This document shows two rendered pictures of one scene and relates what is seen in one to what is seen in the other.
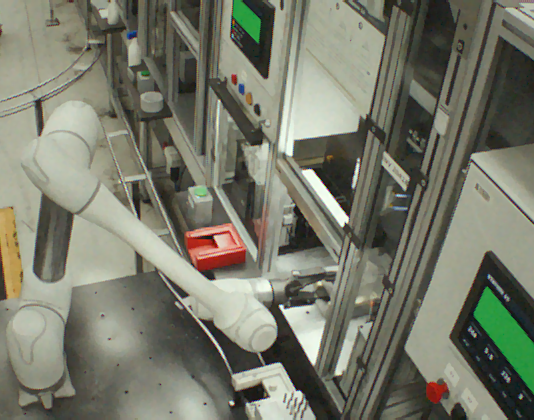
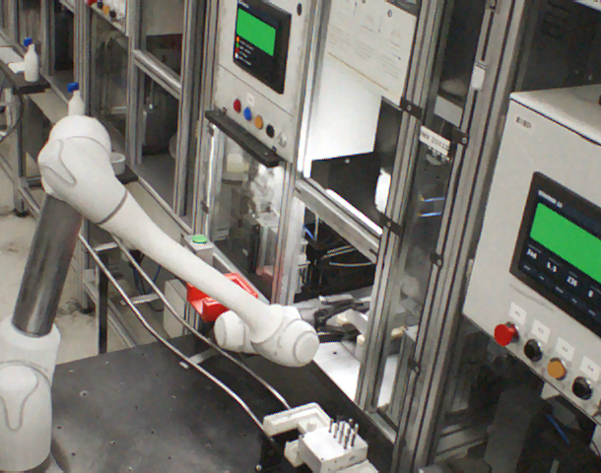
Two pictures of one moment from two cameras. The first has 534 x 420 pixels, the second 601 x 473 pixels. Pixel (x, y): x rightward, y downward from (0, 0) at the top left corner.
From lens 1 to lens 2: 0.75 m
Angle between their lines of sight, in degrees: 13
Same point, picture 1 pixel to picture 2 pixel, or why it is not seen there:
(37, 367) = (26, 435)
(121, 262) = not seen: hidden behind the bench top
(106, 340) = (95, 419)
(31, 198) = not seen: outside the picture
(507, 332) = (566, 236)
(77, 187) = (106, 190)
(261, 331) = (304, 337)
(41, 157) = (67, 157)
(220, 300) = (259, 308)
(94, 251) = not seen: hidden behind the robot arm
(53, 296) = (39, 353)
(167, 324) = (166, 396)
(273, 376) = (309, 417)
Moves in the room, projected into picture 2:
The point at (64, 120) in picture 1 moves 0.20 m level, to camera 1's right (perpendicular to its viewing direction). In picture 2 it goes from (79, 127) to (171, 135)
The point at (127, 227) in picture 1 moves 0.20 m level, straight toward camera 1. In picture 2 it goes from (156, 238) to (177, 286)
